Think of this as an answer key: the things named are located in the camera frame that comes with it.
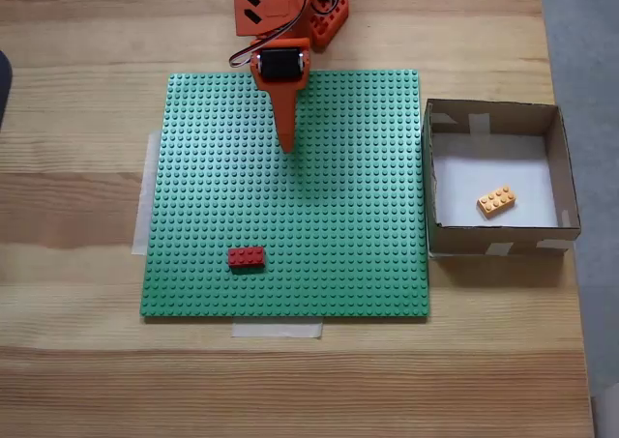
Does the yellow lego block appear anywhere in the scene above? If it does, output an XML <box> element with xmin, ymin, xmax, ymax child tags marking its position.
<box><xmin>477</xmin><ymin>184</ymin><xmax>517</xmax><ymax>219</ymax></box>

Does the green lego baseplate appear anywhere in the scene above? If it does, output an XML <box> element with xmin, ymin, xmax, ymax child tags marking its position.
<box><xmin>138</xmin><ymin>69</ymin><xmax>431</xmax><ymax>322</ymax></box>

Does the red lego block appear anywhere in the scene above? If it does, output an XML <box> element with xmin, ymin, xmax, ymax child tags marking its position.
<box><xmin>227</xmin><ymin>246</ymin><xmax>268</xmax><ymax>270</ymax></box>

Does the open cardboard box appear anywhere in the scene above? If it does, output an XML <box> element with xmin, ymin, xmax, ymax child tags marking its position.
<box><xmin>421</xmin><ymin>98</ymin><xmax>582</xmax><ymax>260</ymax></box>

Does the translucent masking tape strip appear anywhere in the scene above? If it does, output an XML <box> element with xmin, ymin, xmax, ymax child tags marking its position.
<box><xmin>230</xmin><ymin>320</ymin><xmax>324</xmax><ymax>340</ymax></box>
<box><xmin>131</xmin><ymin>131</ymin><xmax>163</xmax><ymax>258</ymax></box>

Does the black rounded object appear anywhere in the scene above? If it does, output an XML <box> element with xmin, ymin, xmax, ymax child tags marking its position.
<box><xmin>0</xmin><ymin>49</ymin><xmax>14</xmax><ymax>131</ymax></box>

